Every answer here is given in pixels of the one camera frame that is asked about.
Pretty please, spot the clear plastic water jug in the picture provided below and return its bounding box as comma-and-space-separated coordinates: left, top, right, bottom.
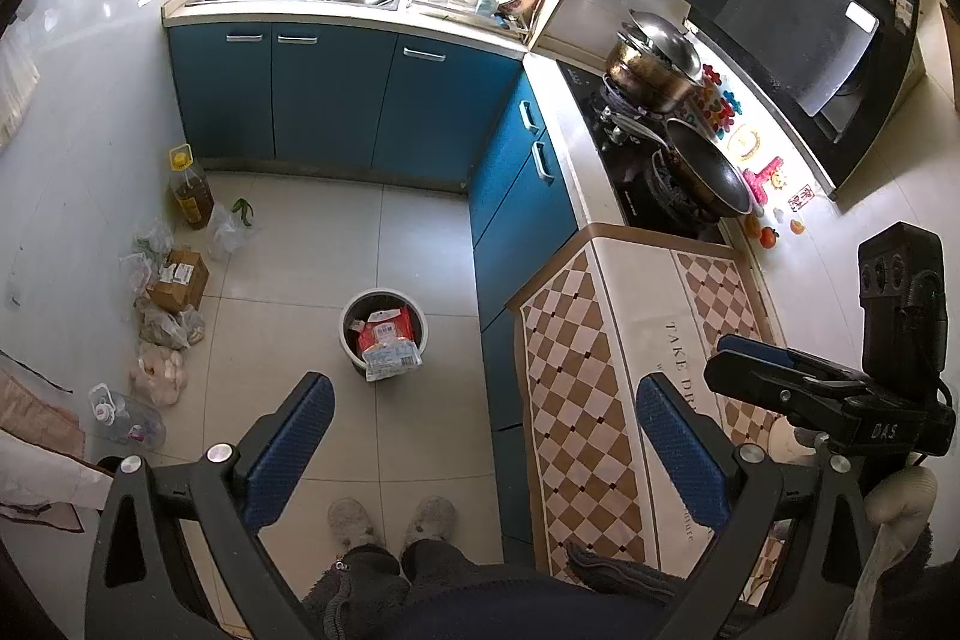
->
88, 383, 166, 447

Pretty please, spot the grey slipper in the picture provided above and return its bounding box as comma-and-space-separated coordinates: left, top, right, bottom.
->
405, 496, 457, 547
328, 497, 380, 551

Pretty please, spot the grey left slipper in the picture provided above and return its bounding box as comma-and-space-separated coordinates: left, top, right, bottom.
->
328, 497, 380, 551

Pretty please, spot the person's right leg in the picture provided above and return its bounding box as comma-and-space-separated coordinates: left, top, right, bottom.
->
401, 535, 485, 582

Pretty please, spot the small cardboard box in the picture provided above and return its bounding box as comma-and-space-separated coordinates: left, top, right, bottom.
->
146, 246, 211, 311

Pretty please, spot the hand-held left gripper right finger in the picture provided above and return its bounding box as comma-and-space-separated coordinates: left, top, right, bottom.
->
636, 374, 878, 640

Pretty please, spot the brown cloth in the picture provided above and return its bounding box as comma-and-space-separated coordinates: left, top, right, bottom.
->
0, 351, 87, 461

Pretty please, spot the black frying pan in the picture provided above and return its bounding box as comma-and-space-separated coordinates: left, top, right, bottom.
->
600, 111, 753, 220

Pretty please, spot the clear crumpled plastic bag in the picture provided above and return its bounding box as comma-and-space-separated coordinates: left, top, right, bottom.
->
120, 220, 177, 296

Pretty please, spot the person's left leg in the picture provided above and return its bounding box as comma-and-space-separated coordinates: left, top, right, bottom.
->
300, 544, 410, 640

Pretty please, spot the blue sink kitchen cabinet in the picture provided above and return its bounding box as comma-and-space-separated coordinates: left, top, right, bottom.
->
165, 21, 526, 184

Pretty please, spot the steel pot with lid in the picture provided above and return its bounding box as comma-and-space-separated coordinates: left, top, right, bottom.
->
604, 10, 706, 116

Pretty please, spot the black gas stove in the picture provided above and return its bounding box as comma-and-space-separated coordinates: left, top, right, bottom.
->
559, 62, 740, 247

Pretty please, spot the cream round pot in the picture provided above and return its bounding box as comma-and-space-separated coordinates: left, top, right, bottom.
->
769, 422, 820, 465

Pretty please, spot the dark grey knitted cloth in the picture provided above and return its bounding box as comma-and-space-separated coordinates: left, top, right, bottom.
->
566, 539, 676, 603

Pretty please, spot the person's right forearm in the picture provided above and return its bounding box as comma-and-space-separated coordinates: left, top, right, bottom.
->
855, 466, 960, 640

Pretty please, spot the dark blue jacket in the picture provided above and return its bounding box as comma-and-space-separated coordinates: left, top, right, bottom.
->
375, 565, 676, 640

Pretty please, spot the plastic bag with green vegetables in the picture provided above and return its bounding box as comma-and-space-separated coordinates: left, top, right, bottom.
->
206, 197, 260, 262

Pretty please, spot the black range hood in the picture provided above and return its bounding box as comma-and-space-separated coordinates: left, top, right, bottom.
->
681, 0, 922, 195

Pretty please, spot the grey right slipper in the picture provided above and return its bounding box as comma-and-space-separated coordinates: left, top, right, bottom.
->
405, 496, 457, 547

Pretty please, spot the plastic bag of pale produce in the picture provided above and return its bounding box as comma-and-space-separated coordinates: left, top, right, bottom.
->
129, 340, 187, 407

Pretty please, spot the person's leg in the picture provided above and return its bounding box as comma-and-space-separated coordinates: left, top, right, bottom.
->
300, 544, 410, 640
401, 535, 485, 582

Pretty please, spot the cooking oil bottle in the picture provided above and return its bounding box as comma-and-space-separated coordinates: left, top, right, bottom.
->
166, 143, 215, 230

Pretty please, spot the pink wall sticker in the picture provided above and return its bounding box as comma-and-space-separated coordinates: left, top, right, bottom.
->
742, 156, 788, 199

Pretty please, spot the blue stove-side kitchen cabinet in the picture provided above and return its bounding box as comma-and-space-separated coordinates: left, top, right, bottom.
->
466, 70, 582, 566

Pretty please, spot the grey round trash bin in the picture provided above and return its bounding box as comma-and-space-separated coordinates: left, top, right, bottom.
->
340, 289, 430, 378

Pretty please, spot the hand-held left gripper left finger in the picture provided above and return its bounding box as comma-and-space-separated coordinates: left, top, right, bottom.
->
85, 372, 336, 640

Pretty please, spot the group of colourful wall stickers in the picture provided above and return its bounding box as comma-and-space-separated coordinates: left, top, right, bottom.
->
688, 64, 815, 217

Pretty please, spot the plastic bag of brown produce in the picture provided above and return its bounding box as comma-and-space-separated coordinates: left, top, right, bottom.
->
135, 302, 205, 350

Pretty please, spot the checkered lettered tablecloth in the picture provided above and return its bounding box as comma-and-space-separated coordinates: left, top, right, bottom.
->
508, 224, 796, 611

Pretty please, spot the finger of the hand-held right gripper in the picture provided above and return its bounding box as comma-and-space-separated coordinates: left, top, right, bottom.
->
703, 351, 863, 422
716, 334, 871, 387

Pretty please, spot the white sack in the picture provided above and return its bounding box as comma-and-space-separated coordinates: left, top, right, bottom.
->
0, 428, 113, 510

